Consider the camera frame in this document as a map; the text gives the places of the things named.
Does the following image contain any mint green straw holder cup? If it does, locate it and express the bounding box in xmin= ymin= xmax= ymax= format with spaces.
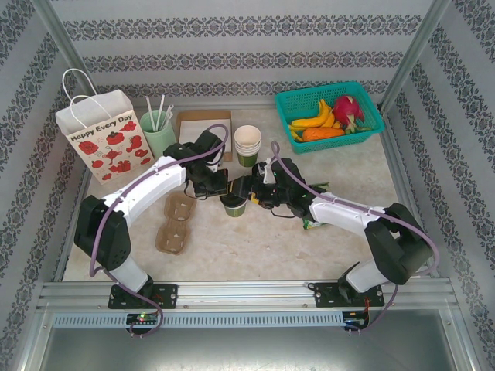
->
xmin=139 ymin=110 xmax=177 ymax=160

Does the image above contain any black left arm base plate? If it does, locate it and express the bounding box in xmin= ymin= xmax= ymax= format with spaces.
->
xmin=108 ymin=284 xmax=179 ymax=310

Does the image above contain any stack of paper cups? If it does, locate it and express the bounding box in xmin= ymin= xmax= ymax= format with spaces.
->
xmin=234 ymin=125 xmax=262 ymax=168

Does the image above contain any green yellow candy bag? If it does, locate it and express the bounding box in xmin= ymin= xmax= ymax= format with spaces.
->
xmin=302 ymin=181 xmax=332 ymax=230

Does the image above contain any green paper coffee cup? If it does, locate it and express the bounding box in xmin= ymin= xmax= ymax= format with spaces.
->
xmin=223 ymin=199 xmax=248 ymax=219

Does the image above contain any white red printed paper bag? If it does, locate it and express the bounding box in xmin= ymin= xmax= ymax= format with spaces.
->
xmin=55 ymin=68 xmax=155 ymax=186

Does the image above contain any slotted grey cable duct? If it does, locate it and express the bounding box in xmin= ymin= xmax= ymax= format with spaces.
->
xmin=52 ymin=311 xmax=345 ymax=328

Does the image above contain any yellow banana bunch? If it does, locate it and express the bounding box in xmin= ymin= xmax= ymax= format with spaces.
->
xmin=288 ymin=98 xmax=341 ymax=142

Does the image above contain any black coffee cup lid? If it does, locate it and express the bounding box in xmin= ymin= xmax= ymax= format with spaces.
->
xmin=219 ymin=192 xmax=248 ymax=209

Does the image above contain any aluminium frame post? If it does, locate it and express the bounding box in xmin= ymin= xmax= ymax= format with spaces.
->
xmin=32 ymin=0 xmax=97 ymax=94
xmin=378 ymin=0 xmax=452 ymax=111

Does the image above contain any pink dragon fruit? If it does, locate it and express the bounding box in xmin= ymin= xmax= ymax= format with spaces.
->
xmin=333 ymin=95 xmax=373 ymax=134

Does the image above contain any small circuit board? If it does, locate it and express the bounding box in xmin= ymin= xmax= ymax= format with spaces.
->
xmin=126 ymin=313 xmax=158 ymax=325

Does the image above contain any teal plastic basket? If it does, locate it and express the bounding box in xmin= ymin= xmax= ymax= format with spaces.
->
xmin=275 ymin=80 xmax=384 ymax=155

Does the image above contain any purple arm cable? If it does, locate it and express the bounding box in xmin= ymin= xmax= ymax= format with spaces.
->
xmin=270 ymin=141 xmax=442 ymax=335
xmin=89 ymin=124 xmax=233 ymax=339

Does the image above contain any aluminium mounting rail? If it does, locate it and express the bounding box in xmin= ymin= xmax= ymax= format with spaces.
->
xmin=36 ymin=281 xmax=459 ymax=310

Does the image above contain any brown pulp cup carrier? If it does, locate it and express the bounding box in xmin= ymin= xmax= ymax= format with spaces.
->
xmin=155 ymin=192 xmax=198 ymax=255

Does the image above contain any brown cardboard napkin box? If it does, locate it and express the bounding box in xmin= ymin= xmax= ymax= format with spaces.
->
xmin=176 ymin=110 xmax=234 ymax=162

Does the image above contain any orange carrot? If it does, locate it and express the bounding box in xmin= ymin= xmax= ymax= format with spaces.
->
xmin=301 ymin=126 xmax=345 ymax=143

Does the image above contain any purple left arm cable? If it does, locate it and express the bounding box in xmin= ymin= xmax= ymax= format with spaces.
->
xmin=89 ymin=124 xmax=233 ymax=339

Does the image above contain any grey metal shelf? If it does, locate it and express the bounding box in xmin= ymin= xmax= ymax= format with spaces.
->
xmin=22 ymin=308 xmax=480 ymax=371

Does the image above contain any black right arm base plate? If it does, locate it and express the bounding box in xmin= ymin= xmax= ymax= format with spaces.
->
xmin=312 ymin=281 xmax=386 ymax=309

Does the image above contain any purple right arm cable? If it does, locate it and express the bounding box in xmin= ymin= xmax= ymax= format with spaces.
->
xmin=270 ymin=141 xmax=442 ymax=335

